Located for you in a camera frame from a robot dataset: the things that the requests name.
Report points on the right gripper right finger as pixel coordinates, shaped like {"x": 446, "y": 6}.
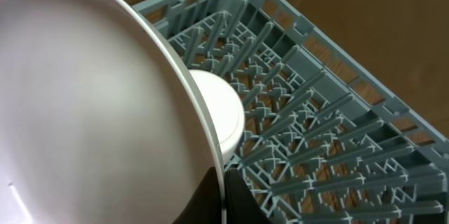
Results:
{"x": 241, "y": 206}

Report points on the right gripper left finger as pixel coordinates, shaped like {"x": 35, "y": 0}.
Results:
{"x": 205, "y": 205}

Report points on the small white plate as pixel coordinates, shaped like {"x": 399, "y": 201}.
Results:
{"x": 225, "y": 108}

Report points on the large white plate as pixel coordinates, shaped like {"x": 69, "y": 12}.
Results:
{"x": 101, "y": 122}

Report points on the grey dishwasher rack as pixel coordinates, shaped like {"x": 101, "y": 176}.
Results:
{"x": 324, "y": 140}

